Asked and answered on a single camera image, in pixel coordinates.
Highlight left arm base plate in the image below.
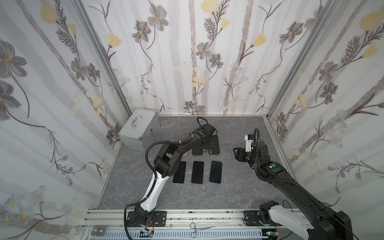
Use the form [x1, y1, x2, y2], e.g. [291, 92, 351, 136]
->
[126, 211, 167, 228]

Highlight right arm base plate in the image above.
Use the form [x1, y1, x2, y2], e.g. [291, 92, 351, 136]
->
[243, 210, 277, 227]

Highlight phone with black screen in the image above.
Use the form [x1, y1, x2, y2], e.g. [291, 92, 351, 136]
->
[173, 161, 187, 184]

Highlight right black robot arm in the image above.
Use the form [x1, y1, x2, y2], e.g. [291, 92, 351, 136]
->
[233, 140, 354, 240]

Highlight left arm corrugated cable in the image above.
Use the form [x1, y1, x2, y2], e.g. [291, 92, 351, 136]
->
[123, 116, 209, 240]

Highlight silver first aid case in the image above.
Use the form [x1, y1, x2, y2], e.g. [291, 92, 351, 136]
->
[119, 109, 161, 152]

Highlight black phone case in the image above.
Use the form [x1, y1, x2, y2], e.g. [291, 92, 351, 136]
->
[192, 147, 204, 156]
[207, 135, 220, 155]

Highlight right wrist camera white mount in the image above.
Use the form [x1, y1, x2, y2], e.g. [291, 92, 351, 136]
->
[245, 134, 255, 153]

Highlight metal scissors forceps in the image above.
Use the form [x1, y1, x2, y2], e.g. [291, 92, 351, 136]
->
[190, 223, 215, 239]

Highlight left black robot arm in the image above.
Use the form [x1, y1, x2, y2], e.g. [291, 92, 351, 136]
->
[130, 123, 220, 226]

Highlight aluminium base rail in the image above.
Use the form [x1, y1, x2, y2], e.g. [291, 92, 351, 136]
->
[78, 209, 302, 240]

